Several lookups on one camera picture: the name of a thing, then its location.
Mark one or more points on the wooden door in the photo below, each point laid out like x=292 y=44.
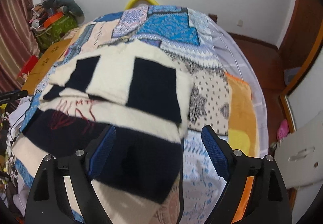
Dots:
x=306 y=12

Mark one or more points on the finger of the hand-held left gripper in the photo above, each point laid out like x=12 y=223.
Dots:
x=14 y=96

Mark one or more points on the green printed bag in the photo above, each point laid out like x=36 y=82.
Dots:
x=56 y=32

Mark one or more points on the grey plush toy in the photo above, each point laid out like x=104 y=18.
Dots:
x=70 y=4

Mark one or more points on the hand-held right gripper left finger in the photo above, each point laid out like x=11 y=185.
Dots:
x=101 y=154

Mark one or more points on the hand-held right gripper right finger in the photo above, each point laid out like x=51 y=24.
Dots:
x=214 y=154

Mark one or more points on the white plastic stool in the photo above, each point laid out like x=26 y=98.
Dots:
x=300 y=158

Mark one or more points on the blue patchwork blanket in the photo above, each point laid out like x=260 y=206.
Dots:
x=171 y=24

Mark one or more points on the orange yellow fleece blanket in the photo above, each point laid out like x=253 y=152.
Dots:
x=242 y=105

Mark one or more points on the black and cream striped sweater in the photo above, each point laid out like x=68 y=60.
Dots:
x=151 y=87

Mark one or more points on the red striped curtain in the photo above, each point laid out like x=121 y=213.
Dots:
x=15 y=24

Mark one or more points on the orange box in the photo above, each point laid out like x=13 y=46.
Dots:
x=54 y=19

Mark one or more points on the pink slipper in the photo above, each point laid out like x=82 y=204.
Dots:
x=282 y=129

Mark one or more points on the white wall outlet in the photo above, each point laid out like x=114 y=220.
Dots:
x=240 y=23

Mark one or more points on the white wardrobe sliding door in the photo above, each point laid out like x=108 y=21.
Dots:
x=310 y=102

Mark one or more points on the wooden bed post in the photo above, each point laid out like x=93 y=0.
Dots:
x=212 y=17

